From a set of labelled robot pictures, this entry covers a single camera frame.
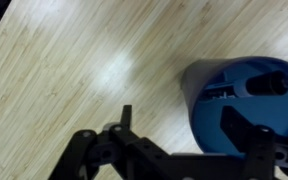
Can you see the dark blue plastic cup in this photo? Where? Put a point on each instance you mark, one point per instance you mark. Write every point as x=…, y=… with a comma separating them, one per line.
x=250, y=106

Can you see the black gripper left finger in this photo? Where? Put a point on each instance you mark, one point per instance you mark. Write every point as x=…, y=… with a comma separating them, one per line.
x=117, y=153

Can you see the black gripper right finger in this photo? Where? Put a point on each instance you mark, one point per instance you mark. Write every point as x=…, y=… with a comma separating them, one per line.
x=260, y=150

